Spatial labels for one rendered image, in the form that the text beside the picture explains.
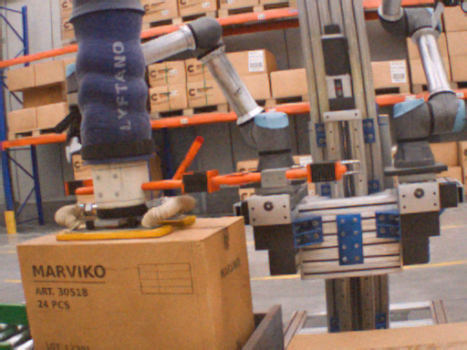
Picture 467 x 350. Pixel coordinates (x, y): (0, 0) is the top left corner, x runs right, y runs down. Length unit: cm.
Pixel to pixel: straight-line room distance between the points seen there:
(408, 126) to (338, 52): 37
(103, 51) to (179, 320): 77
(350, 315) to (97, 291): 101
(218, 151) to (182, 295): 887
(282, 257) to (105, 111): 77
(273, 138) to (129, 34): 65
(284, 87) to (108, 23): 720
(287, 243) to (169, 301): 57
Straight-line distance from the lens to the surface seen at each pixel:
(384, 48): 1012
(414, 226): 202
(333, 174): 163
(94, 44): 178
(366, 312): 230
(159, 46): 210
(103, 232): 173
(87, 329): 179
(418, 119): 210
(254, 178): 167
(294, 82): 886
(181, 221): 183
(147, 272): 165
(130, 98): 176
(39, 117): 1035
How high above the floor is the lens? 119
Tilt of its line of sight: 3 degrees down
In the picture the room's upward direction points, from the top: 6 degrees counter-clockwise
